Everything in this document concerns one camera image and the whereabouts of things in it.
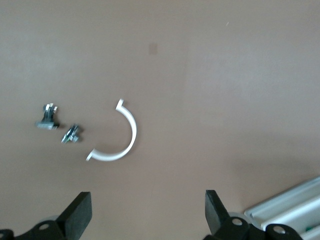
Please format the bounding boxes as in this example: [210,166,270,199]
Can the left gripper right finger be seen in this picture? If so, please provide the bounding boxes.
[203,189,266,240]

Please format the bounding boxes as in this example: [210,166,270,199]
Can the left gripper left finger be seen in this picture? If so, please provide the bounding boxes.
[14,191,93,240]

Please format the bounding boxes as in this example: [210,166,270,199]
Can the white plastic drawer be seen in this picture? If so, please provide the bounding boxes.
[244,175,320,240]

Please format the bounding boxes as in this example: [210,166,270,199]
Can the black button mounting part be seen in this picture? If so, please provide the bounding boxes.
[33,102,61,130]

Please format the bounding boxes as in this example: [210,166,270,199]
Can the small metal contact part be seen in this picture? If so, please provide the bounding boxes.
[60,123,82,145]

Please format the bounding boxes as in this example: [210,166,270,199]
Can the white half ring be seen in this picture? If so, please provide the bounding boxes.
[85,98,138,162]

